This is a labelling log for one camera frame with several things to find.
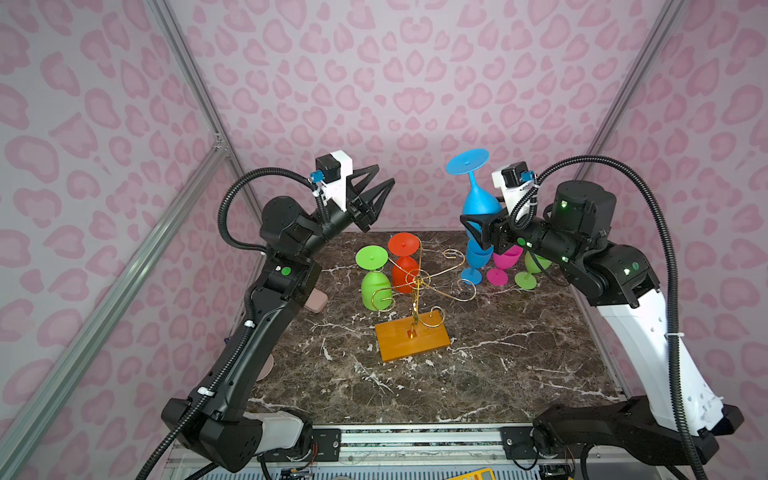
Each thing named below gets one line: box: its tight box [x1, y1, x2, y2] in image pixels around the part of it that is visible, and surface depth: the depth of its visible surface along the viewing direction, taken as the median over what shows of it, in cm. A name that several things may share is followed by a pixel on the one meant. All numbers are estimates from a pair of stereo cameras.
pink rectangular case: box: [304, 288, 328, 314], surface depth 100 cm
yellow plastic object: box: [447, 468, 496, 480], surface depth 70 cm
